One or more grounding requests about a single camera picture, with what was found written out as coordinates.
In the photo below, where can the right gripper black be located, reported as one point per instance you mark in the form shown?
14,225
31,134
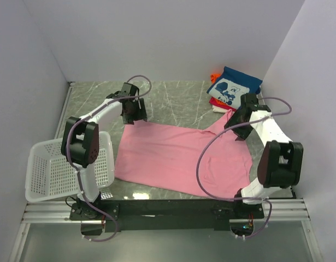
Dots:
242,134

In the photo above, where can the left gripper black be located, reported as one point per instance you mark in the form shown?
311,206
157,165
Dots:
140,114

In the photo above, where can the pink t shirt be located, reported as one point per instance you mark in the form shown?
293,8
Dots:
171,157

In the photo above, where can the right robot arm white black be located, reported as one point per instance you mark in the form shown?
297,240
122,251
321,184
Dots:
281,161

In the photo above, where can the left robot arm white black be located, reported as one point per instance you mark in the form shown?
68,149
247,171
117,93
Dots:
80,144

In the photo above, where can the white folded t shirt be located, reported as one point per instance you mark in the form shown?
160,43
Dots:
220,110

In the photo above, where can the blue printed folded t shirt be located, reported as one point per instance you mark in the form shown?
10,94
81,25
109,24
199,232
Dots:
231,85

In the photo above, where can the red folded t shirt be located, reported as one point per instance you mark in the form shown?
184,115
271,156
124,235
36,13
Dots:
213,102

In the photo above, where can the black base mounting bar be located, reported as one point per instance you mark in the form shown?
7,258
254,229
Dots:
166,214

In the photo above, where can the white plastic laundry basket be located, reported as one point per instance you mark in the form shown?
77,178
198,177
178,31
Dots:
50,176

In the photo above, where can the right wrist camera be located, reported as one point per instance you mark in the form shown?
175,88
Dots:
248,100

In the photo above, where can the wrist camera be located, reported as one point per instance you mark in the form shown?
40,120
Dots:
248,100
129,90

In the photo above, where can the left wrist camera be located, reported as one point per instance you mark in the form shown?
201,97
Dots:
129,90

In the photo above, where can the aluminium rail frame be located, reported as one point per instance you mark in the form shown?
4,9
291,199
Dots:
49,235

